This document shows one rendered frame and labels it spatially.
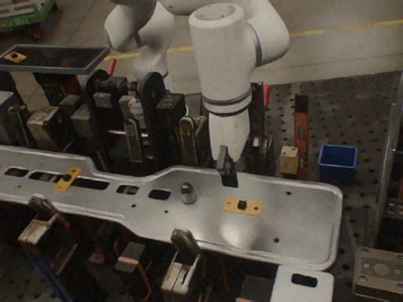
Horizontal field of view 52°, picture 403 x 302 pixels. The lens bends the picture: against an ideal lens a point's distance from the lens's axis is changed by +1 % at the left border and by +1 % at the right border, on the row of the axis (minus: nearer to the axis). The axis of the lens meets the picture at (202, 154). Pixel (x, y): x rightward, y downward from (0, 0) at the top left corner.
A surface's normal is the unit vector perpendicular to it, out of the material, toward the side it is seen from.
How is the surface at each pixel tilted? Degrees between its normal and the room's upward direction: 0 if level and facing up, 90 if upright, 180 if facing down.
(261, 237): 0
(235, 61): 90
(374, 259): 0
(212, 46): 90
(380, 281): 0
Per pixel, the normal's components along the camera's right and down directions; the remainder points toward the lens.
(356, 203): -0.15, -0.75
